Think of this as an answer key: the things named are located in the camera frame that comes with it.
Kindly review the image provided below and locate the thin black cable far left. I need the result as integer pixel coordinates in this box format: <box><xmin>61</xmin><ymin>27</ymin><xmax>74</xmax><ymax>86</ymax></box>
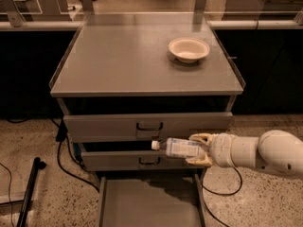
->
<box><xmin>0</xmin><ymin>162</ymin><xmax>16</xmax><ymax>227</ymax></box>

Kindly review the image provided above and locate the black cable on floor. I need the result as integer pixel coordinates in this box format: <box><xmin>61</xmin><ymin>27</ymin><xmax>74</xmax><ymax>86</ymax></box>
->
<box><xmin>202</xmin><ymin>166</ymin><xmax>244</xmax><ymax>227</ymax></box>
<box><xmin>50</xmin><ymin>117</ymin><xmax>100</xmax><ymax>193</ymax></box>

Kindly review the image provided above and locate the black pole on floor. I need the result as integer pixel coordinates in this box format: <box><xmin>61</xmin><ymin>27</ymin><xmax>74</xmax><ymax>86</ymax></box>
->
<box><xmin>17</xmin><ymin>157</ymin><xmax>46</xmax><ymax>227</ymax></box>

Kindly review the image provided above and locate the grey drawer cabinet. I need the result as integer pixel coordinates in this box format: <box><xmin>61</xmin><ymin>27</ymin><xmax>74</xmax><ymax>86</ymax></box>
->
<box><xmin>48</xmin><ymin>12</ymin><xmax>246</xmax><ymax>227</ymax></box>

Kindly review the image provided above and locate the black top drawer handle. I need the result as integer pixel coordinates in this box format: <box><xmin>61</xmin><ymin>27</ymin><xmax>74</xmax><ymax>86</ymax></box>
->
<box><xmin>136</xmin><ymin>122</ymin><xmax>164</xmax><ymax>131</ymax></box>

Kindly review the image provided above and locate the white horizontal rail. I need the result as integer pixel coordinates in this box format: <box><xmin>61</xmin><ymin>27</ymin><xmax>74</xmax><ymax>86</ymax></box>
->
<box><xmin>0</xmin><ymin>20</ymin><xmax>303</xmax><ymax>31</ymax></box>

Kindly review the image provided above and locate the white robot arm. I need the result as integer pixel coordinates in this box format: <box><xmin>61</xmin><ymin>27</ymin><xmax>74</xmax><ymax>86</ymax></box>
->
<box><xmin>189</xmin><ymin>130</ymin><xmax>303</xmax><ymax>180</ymax></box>

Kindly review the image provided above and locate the black cable on left floor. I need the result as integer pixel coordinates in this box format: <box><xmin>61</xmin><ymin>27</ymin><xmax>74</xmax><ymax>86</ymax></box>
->
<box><xmin>50</xmin><ymin>117</ymin><xmax>100</xmax><ymax>193</ymax></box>

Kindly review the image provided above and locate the clear plastic water bottle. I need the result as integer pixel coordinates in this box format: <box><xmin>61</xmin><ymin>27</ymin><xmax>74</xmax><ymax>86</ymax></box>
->
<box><xmin>151</xmin><ymin>138</ymin><xmax>205</xmax><ymax>159</ymax></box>

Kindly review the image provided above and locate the black cable on right floor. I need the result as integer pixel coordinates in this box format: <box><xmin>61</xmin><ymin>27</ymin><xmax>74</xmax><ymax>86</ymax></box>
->
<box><xmin>202</xmin><ymin>166</ymin><xmax>244</xmax><ymax>227</ymax></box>

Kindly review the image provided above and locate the grey drawer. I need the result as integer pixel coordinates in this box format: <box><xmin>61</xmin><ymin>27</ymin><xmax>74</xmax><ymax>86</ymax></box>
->
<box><xmin>59</xmin><ymin>96</ymin><xmax>232</xmax><ymax>143</ymax></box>
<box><xmin>81</xmin><ymin>141</ymin><xmax>206</xmax><ymax>171</ymax></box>
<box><xmin>96</xmin><ymin>170</ymin><xmax>206</xmax><ymax>227</ymax></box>

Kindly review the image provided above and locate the white paper bowl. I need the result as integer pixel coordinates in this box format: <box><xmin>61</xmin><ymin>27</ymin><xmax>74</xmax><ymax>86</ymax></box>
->
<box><xmin>169</xmin><ymin>37</ymin><xmax>210</xmax><ymax>63</ymax></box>

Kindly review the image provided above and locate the grey desk back right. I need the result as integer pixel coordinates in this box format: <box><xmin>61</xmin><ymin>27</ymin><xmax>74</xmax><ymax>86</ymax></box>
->
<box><xmin>223</xmin><ymin>0</ymin><xmax>303</xmax><ymax>21</ymax></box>

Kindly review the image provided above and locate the top grey drawer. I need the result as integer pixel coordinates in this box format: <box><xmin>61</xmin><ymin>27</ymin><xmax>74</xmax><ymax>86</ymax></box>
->
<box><xmin>59</xmin><ymin>96</ymin><xmax>232</xmax><ymax>143</ymax></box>

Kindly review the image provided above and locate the grey desk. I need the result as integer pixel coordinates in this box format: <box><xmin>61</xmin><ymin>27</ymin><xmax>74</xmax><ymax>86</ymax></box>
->
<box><xmin>223</xmin><ymin>0</ymin><xmax>303</xmax><ymax>21</ymax></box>
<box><xmin>0</xmin><ymin>0</ymin><xmax>71</xmax><ymax>22</ymax></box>

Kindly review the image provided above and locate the black middle drawer handle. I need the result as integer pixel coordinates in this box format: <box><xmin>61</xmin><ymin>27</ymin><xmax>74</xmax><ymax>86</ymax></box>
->
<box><xmin>138</xmin><ymin>157</ymin><xmax>161</xmax><ymax>166</ymax></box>

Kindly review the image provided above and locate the grey desk back left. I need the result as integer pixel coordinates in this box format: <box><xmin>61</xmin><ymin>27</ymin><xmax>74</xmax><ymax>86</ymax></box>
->
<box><xmin>0</xmin><ymin>0</ymin><xmax>71</xmax><ymax>22</ymax></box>

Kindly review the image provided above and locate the black drawer handle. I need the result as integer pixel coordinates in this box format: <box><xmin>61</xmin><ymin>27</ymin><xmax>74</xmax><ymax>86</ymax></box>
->
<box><xmin>136</xmin><ymin>122</ymin><xmax>164</xmax><ymax>131</ymax></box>
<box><xmin>138</xmin><ymin>157</ymin><xmax>161</xmax><ymax>166</ymax></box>

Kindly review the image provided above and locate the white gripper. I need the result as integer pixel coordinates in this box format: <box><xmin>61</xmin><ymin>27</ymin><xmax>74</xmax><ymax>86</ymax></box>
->
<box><xmin>186</xmin><ymin>133</ymin><xmax>235</xmax><ymax>167</ymax></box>

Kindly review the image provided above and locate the middle grey drawer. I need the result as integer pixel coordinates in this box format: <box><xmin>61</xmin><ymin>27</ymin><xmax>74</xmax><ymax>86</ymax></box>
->
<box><xmin>81</xmin><ymin>141</ymin><xmax>206</xmax><ymax>171</ymax></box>

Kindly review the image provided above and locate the bottom grey drawer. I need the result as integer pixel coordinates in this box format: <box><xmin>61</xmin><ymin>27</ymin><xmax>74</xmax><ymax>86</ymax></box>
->
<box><xmin>96</xmin><ymin>170</ymin><xmax>206</xmax><ymax>227</ymax></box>

